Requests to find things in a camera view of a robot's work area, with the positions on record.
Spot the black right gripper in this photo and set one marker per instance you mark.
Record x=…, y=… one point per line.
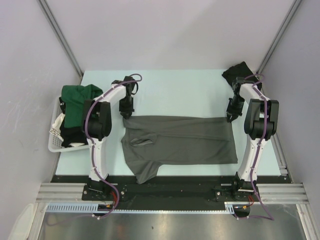
x=236, y=113

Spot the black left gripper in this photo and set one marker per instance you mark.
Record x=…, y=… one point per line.
x=128, y=111

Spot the grey t-shirt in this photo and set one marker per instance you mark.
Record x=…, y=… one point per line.
x=152, y=141

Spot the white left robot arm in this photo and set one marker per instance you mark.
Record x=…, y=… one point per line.
x=97, y=126

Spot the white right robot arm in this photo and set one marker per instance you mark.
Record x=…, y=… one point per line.
x=260, y=124

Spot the folded black t-shirt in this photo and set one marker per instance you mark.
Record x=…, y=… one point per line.
x=239, y=70

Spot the green t-shirt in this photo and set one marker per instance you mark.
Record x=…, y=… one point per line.
x=74, y=97

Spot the black t-shirt in basket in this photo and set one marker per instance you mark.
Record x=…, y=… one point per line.
x=71, y=137

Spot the white printed t-shirt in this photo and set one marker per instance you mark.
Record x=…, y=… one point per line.
x=55, y=127

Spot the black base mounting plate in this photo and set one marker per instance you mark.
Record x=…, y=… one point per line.
x=162, y=193

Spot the white plastic laundry basket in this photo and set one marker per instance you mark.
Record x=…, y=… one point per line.
x=54, y=143

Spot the aluminium frame rail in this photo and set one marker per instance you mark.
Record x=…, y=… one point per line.
x=270, y=193

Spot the white slotted cable duct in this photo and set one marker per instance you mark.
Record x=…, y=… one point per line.
x=75, y=207

